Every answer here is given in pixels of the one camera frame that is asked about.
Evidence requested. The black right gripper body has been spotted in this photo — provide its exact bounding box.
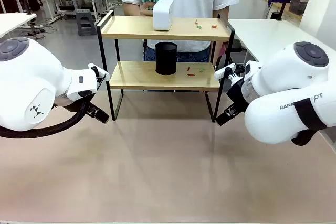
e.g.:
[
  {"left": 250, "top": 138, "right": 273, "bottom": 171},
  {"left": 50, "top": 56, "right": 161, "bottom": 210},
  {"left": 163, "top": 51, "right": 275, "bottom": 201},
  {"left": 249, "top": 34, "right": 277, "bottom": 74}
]
[{"left": 226, "top": 76, "right": 253, "bottom": 112}]

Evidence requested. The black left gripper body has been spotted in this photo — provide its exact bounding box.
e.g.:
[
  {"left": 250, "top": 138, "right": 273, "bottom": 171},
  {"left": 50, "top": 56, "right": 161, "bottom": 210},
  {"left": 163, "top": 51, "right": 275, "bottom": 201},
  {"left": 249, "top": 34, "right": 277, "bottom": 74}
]
[{"left": 54, "top": 91, "right": 93, "bottom": 112}]

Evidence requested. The white plastic socket box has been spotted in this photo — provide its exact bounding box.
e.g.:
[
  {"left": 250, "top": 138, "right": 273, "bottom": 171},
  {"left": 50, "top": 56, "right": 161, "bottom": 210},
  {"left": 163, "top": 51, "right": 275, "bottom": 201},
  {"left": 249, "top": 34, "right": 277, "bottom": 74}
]
[{"left": 153, "top": 0, "right": 175, "bottom": 32}]

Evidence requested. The person right forearm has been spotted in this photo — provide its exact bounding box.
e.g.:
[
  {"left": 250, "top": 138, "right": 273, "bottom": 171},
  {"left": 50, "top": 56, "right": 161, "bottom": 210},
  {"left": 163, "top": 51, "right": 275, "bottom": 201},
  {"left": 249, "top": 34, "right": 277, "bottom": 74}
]
[{"left": 122, "top": 0, "right": 144, "bottom": 16}]

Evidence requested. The person right hand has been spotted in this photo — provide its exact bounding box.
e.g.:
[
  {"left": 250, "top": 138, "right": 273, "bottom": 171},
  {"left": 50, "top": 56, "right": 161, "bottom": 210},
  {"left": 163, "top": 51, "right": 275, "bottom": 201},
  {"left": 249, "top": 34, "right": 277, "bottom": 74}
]
[{"left": 139, "top": 2, "right": 154, "bottom": 16}]

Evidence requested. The black mesh pen holder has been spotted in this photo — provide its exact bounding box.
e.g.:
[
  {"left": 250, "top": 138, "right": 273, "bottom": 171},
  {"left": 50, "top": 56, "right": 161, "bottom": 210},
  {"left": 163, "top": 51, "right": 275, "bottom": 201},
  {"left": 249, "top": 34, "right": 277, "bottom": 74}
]
[{"left": 155, "top": 41, "right": 179, "bottom": 76}]

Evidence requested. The grey plastic step stool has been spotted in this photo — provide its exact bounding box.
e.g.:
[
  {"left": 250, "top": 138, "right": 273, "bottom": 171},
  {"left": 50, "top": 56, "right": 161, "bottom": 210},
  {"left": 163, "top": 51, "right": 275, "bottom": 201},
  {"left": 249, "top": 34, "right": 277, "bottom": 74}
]
[{"left": 75, "top": 8, "right": 98, "bottom": 37}]

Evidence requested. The light wooden table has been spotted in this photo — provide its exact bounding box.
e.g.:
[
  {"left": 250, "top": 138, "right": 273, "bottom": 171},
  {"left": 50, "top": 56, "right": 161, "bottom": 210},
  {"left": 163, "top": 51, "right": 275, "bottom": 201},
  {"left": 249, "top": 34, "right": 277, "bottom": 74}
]
[{"left": 262, "top": 0, "right": 303, "bottom": 22}]

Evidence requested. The white side table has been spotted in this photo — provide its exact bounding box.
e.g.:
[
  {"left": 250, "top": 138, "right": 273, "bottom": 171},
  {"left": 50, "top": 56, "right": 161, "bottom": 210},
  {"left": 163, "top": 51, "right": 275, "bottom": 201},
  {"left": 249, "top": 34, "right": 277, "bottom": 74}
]
[{"left": 0, "top": 12, "right": 37, "bottom": 39}]

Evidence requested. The black mesh basket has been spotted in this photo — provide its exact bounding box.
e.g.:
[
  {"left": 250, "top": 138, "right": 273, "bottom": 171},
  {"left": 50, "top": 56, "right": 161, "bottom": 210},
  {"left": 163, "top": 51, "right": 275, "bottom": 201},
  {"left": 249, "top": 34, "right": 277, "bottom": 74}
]
[{"left": 289, "top": 0, "right": 308, "bottom": 15}]

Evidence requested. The black backpack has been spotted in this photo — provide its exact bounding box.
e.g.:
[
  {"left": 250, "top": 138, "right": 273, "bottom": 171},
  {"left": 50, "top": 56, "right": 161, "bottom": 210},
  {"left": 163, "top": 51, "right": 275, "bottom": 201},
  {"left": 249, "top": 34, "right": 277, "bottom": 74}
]
[{"left": 26, "top": 0, "right": 44, "bottom": 12}]

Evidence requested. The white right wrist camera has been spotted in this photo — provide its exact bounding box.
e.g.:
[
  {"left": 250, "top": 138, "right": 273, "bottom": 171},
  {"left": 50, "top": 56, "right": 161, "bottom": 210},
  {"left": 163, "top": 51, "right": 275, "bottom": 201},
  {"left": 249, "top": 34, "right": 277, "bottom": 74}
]
[{"left": 214, "top": 62, "right": 246, "bottom": 84}]

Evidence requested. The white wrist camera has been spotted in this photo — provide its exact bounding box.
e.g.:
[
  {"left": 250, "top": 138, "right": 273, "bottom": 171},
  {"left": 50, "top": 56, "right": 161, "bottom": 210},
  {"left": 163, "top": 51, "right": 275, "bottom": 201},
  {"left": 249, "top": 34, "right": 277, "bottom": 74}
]
[
  {"left": 88, "top": 62, "right": 110, "bottom": 89},
  {"left": 214, "top": 62, "right": 246, "bottom": 84}
]

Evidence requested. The black sleeved left arm cable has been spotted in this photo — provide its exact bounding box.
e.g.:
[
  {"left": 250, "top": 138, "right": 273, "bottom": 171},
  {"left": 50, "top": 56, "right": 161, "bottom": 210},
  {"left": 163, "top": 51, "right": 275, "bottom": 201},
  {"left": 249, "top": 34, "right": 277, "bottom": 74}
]
[{"left": 0, "top": 99, "right": 91, "bottom": 139}]

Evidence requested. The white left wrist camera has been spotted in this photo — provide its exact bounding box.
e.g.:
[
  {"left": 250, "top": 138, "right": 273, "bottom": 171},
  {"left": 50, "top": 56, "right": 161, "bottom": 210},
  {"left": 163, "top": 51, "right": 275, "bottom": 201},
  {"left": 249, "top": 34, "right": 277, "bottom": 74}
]
[{"left": 88, "top": 62, "right": 110, "bottom": 89}]

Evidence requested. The black strap on right arm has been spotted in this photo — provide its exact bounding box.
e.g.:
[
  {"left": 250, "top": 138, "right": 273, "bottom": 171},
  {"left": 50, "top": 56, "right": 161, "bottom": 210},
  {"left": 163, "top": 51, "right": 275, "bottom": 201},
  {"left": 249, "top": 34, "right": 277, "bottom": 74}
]
[{"left": 291, "top": 98, "right": 328, "bottom": 146}]

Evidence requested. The wooden two-tier shelf black frame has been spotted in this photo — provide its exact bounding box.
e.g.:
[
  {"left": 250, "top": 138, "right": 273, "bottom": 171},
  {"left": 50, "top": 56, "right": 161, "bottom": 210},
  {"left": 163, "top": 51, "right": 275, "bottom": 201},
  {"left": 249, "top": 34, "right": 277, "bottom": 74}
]
[{"left": 96, "top": 10, "right": 236, "bottom": 123}]

